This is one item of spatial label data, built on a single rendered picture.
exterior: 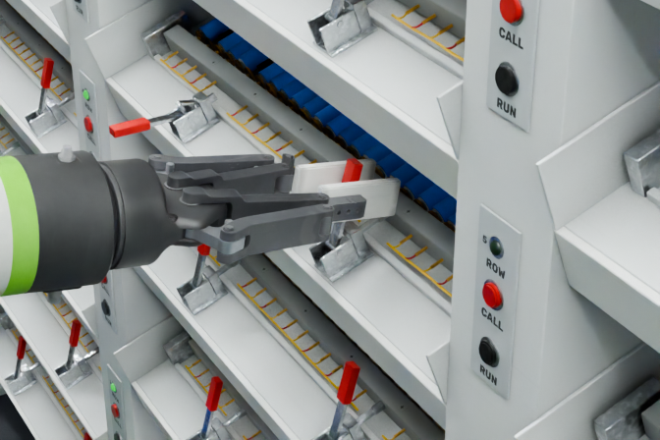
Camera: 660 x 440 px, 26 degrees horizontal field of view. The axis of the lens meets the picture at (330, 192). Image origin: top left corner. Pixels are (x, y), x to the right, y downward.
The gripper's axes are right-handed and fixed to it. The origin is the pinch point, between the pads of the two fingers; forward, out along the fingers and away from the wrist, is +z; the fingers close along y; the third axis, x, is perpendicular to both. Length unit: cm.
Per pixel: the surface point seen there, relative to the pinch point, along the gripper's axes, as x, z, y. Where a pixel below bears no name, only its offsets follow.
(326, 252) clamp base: -5.7, -0.4, -0.7
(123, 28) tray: -2.3, 0.0, -42.2
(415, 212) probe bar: -1.1, 4.9, 2.7
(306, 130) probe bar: -1.3, 4.6, -13.8
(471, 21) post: 20.4, -6.6, 18.7
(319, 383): -23.0, 6.0, -7.3
